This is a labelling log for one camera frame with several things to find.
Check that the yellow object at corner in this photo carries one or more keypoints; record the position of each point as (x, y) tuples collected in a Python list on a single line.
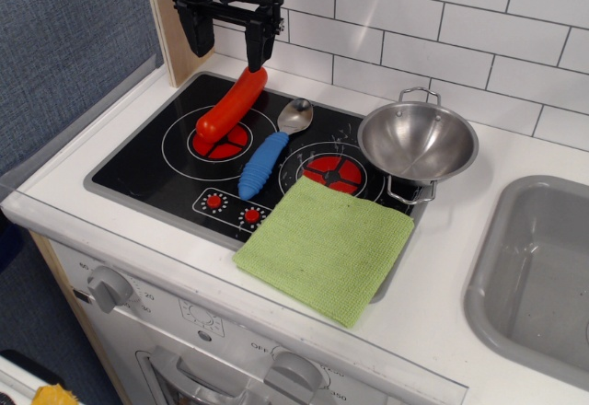
[(54, 395)]

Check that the white toy kitchen cabinet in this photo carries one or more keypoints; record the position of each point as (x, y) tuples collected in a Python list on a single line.
[(411, 345)]

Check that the grey plastic sink basin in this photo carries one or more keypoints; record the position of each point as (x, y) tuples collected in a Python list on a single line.
[(527, 299)]

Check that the green woven cloth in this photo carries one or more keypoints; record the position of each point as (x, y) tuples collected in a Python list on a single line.
[(326, 249)]

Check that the grey oven knob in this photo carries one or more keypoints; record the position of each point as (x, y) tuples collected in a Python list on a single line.
[(294, 376), (108, 288)]

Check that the grey left oven knob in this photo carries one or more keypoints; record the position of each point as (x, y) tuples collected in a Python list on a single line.
[(108, 288)]

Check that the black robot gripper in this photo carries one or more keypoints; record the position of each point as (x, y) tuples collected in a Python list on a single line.
[(263, 18)]

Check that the red toy hot dog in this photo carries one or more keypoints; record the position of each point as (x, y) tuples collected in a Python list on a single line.
[(232, 107)]

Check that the small steel pot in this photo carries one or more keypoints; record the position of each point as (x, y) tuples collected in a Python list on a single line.
[(417, 143)]

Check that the toy oven door handle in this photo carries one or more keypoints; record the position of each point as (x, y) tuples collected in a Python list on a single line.
[(198, 379)]

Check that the blue handled metal spoon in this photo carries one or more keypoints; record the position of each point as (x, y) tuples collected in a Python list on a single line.
[(295, 117)]

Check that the grey right oven knob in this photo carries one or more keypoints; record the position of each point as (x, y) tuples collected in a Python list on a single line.
[(294, 376)]

